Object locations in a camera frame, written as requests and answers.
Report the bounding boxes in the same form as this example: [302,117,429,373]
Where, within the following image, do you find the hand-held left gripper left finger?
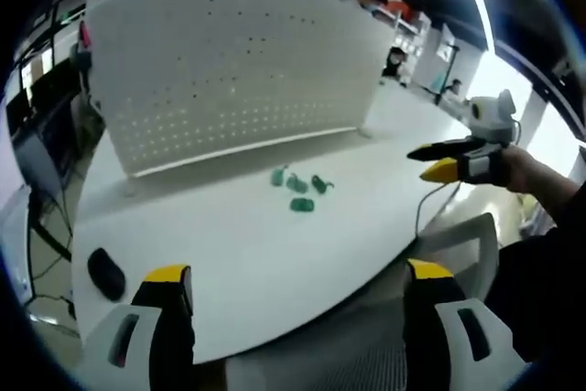
[83,264,197,391]

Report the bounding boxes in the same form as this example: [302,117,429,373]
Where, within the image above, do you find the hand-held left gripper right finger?
[402,257,528,391]

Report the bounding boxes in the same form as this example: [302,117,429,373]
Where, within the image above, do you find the white perforated mounting plate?
[84,0,396,180]

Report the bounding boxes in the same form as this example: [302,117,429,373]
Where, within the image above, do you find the person's right hand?
[499,144,579,194]

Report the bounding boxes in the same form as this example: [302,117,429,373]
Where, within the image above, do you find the black stand with green base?
[428,44,461,104]

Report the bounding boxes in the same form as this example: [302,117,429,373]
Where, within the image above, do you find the black computer mouse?
[86,247,127,302]

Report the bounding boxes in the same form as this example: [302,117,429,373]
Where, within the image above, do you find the white mesh office chair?
[222,211,501,391]

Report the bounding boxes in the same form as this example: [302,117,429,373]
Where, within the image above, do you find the ceiling light strip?
[450,0,501,56]

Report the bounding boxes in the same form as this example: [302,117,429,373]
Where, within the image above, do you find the white cable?
[413,179,460,237]

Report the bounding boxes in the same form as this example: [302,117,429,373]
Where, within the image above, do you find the black floor cables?
[25,189,77,319]

